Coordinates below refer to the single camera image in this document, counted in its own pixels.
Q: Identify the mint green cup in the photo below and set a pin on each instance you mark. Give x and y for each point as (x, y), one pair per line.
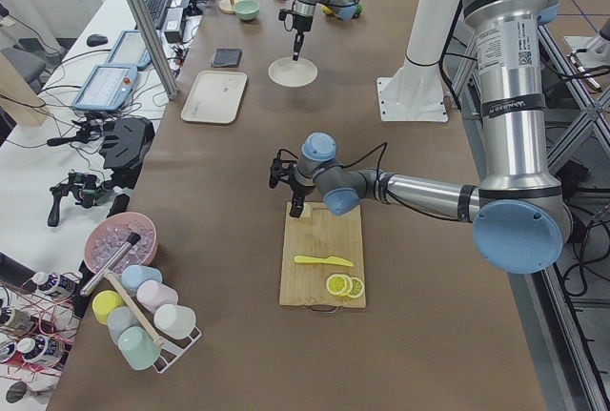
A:
(138, 348)

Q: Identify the lemon slices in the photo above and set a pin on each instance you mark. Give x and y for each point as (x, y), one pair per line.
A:
(342, 285)

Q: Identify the white cup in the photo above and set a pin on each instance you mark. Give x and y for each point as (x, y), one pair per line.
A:
(176, 321)

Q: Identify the yellow plastic knife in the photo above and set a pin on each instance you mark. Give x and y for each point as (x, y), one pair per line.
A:
(330, 260)

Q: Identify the cream rectangular tray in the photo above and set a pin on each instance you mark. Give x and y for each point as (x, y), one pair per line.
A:
(215, 97)

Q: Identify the yellow cup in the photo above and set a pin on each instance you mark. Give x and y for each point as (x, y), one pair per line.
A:
(104, 303)

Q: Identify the teach pendant near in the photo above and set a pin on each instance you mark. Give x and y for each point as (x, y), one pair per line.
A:
(106, 89)

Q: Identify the cream round plate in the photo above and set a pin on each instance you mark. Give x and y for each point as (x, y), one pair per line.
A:
(293, 74)

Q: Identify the black mouse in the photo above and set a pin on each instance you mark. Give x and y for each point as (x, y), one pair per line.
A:
(95, 40)

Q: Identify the pink bowl with ice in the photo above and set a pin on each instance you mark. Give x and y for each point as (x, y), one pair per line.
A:
(112, 233)

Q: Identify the mint green bowl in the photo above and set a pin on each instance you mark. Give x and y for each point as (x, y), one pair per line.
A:
(246, 10)

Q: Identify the metal muddler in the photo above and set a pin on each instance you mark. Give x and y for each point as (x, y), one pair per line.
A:
(88, 287)

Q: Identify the aluminium frame post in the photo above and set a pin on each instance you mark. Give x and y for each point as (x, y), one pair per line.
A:
(148, 32)

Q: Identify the black keyboard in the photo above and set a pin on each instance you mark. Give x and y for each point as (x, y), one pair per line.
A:
(158, 10)

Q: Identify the grey cup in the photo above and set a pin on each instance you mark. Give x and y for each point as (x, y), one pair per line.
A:
(119, 320)

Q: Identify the blue cup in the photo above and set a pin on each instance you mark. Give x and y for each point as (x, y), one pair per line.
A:
(135, 275)

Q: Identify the grey folded cloth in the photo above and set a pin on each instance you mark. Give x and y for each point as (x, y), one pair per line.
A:
(226, 57)

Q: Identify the teach pendant far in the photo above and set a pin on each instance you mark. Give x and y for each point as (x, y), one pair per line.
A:
(130, 49)

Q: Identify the teach pendant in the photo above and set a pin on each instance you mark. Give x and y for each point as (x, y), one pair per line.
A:
(106, 89)
(130, 49)

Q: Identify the pink cup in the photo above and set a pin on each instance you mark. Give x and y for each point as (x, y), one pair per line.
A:
(152, 294)

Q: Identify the wooden cutting board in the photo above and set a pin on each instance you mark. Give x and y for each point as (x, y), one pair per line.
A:
(322, 234)

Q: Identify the white cup rack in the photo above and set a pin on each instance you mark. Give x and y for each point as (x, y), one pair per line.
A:
(172, 350)

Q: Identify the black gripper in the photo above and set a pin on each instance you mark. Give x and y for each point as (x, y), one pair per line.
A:
(301, 188)
(300, 24)

